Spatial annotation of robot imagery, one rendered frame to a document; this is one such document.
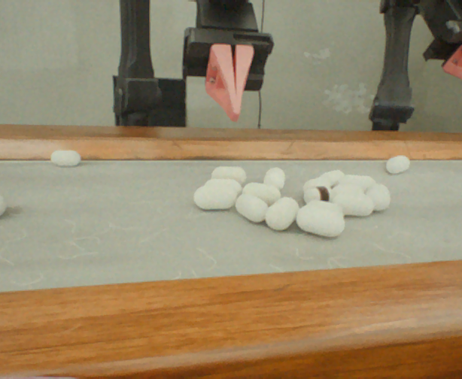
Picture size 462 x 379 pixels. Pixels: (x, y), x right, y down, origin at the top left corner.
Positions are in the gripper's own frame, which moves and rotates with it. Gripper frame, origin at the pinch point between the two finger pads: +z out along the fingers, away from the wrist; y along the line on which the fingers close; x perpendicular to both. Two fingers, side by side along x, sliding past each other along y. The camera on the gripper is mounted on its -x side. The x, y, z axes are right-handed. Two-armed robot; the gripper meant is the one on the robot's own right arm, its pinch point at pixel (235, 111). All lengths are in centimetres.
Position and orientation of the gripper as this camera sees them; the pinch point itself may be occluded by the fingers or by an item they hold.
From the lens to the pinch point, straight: 39.6
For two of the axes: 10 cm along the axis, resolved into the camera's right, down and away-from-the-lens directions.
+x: -1.7, 4.9, 8.5
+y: 9.8, -0.2, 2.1
